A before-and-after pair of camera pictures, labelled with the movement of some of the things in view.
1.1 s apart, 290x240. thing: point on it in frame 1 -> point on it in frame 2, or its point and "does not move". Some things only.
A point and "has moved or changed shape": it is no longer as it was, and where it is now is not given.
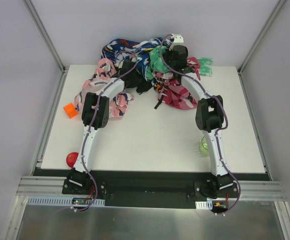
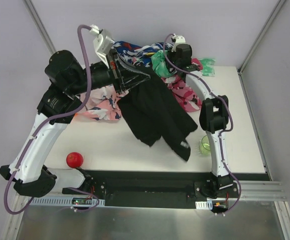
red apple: x=71 y=158 does not move
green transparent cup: x=204 y=148 does not move
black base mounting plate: x=154 y=189 does not move
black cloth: x=146 y=84 has moved or changed shape
